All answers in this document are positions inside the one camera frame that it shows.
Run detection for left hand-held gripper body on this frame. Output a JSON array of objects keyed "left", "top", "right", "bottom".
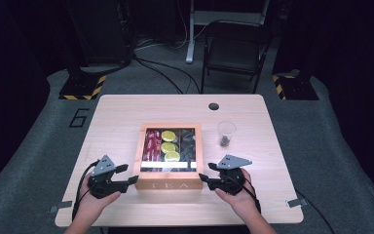
[{"left": 87, "top": 154, "right": 129, "bottom": 200}]

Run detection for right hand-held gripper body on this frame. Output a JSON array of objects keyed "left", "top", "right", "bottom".
[{"left": 206, "top": 154, "right": 253, "bottom": 196}]

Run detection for wooden tea box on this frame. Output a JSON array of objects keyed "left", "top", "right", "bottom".
[{"left": 132, "top": 122, "right": 205, "bottom": 191}]

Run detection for clear plastic cup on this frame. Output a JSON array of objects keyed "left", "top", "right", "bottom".
[{"left": 216, "top": 120, "right": 237, "bottom": 148}]

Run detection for person's right hand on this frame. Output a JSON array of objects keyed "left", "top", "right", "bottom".
[{"left": 214, "top": 168, "right": 261, "bottom": 222}]

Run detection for person's left hand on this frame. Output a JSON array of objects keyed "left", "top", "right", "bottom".
[{"left": 74, "top": 174, "right": 122, "bottom": 225}]

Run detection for pile of dark tea packets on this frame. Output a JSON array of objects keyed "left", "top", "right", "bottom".
[{"left": 178, "top": 129, "right": 197, "bottom": 163}]

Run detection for row of red tea packets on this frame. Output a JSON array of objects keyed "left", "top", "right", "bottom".
[{"left": 142, "top": 129, "right": 163, "bottom": 162}]

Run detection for yellow round tea packet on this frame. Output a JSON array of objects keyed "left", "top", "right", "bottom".
[
  {"left": 164, "top": 151, "right": 181, "bottom": 163},
  {"left": 161, "top": 130, "right": 178, "bottom": 143},
  {"left": 160, "top": 141, "right": 179, "bottom": 154}
]

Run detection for grey table clip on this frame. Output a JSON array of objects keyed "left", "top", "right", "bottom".
[
  {"left": 286, "top": 197, "right": 309, "bottom": 209},
  {"left": 49, "top": 200, "right": 74, "bottom": 215}
]

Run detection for black stand with striped base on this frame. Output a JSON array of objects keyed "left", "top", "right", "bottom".
[
  {"left": 57, "top": 0, "right": 107, "bottom": 101},
  {"left": 272, "top": 0, "right": 319, "bottom": 101}
]

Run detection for black folding chair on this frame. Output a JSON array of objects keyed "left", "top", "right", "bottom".
[{"left": 200, "top": 19, "right": 274, "bottom": 96}]

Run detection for dark cabinet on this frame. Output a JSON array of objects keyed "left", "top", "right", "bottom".
[{"left": 67, "top": 0, "right": 134, "bottom": 66}]

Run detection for left hand-held gripper cable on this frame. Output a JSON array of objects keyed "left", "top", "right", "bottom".
[{"left": 71, "top": 159, "right": 101, "bottom": 222}]

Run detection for hand-held gripper cable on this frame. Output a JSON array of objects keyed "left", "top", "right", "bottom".
[
  {"left": 71, "top": 159, "right": 101, "bottom": 222},
  {"left": 237, "top": 176, "right": 263, "bottom": 215}
]

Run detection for right hand-held gripper cable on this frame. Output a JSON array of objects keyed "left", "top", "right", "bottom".
[{"left": 237, "top": 176, "right": 263, "bottom": 215}]

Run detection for black cable at table edge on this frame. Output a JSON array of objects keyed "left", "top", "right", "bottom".
[{"left": 294, "top": 188, "right": 337, "bottom": 234}]

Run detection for black floor cable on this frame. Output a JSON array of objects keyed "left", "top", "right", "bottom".
[{"left": 131, "top": 56, "right": 203, "bottom": 96}]

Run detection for white desk frame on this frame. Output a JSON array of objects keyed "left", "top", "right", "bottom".
[{"left": 185, "top": 0, "right": 271, "bottom": 64}]

